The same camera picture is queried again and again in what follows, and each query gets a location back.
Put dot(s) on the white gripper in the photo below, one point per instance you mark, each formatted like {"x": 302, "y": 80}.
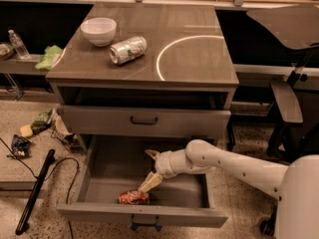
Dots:
{"x": 163, "y": 164}

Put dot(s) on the red coke can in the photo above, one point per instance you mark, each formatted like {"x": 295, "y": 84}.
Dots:
{"x": 134, "y": 197}

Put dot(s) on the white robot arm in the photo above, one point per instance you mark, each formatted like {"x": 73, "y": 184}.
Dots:
{"x": 295, "y": 186}

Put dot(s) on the open grey bottom drawer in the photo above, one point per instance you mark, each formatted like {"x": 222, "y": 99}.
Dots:
{"x": 116, "y": 164}

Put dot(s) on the grey drawer cabinet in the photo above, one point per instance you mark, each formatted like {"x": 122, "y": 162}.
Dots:
{"x": 186, "y": 66}

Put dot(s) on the silver green soda can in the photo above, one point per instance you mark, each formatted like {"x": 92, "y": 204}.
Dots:
{"x": 128, "y": 50}

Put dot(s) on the green snack bag on floor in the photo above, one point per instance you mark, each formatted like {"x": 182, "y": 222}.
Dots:
{"x": 42, "y": 122}

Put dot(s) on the yellow sponge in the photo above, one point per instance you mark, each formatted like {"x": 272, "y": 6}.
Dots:
{"x": 26, "y": 131}

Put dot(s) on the blue snack bag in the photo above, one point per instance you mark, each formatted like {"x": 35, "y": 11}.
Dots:
{"x": 20, "y": 146}

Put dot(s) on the black bar on floor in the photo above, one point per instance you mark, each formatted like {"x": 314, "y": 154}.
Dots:
{"x": 23, "y": 222}

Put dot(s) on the white bowl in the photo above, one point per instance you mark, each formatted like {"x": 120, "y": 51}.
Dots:
{"x": 99, "y": 31}

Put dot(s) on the green chip bag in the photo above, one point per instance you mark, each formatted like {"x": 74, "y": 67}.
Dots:
{"x": 50, "y": 57}

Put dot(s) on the clear water bottle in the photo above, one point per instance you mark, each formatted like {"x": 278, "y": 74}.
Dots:
{"x": 18, "y": 45}

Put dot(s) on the brown bowl at left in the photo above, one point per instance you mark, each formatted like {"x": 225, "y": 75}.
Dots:
{"x": 6, "y": 51}

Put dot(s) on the wire basket on floor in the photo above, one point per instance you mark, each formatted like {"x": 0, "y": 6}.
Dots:
{"x": 67, "y": 139}

